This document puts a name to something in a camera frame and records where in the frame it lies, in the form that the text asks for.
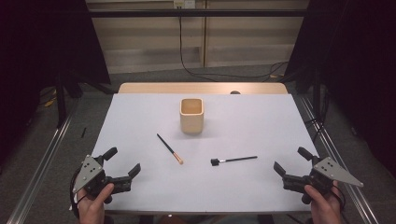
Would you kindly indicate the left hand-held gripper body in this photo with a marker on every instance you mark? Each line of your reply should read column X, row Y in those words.
column 93, row 182

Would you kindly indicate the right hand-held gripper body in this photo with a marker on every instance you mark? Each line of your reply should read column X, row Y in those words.
column 323, row 177

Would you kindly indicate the tan-tipped black makeup brush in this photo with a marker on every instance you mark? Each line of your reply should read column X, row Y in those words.
column 169, row 148

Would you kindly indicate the beige square cup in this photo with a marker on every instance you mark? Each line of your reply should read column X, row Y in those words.
column 191, row 123

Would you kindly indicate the person's left hand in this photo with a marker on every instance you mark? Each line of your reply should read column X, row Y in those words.
column 90, row 210

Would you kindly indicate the person's right hand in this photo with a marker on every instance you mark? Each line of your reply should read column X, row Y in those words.
column 327, row 208

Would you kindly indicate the small black floor item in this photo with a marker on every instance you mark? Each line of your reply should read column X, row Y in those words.
column 83, row 132

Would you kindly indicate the black metal stand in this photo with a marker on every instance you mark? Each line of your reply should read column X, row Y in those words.
column 317, row 93
column 61, row 102

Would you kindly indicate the white table mat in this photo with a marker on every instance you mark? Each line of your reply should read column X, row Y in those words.
column 236, row 124

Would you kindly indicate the dark table grommet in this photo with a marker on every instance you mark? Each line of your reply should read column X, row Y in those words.
column 235, row 92

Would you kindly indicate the black curtain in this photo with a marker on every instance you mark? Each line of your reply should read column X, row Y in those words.
column 37, row 46
column 361, row 62

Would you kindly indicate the black horizontal bar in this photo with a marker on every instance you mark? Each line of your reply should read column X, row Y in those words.
column 218, row 13

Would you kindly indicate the aluminium floor rail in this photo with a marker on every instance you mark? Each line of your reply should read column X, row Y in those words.
column 336, row 155
column 40, row 174

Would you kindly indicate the white wall outlet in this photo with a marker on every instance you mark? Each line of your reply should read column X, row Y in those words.
column 184, row 3

